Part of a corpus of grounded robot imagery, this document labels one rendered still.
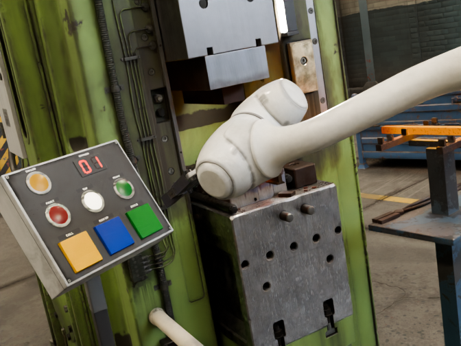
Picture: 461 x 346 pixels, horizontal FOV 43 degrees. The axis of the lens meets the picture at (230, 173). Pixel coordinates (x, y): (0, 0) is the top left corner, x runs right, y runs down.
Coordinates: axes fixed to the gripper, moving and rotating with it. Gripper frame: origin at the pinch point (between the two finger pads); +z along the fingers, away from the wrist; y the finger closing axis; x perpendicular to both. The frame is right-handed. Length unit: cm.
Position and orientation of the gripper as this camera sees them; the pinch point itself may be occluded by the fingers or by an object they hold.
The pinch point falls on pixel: (173, 195)
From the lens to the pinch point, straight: 136.5
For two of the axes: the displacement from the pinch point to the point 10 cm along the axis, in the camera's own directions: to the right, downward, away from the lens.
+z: -6.1, 4.8, 6.3
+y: 5.8, -2.7, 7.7
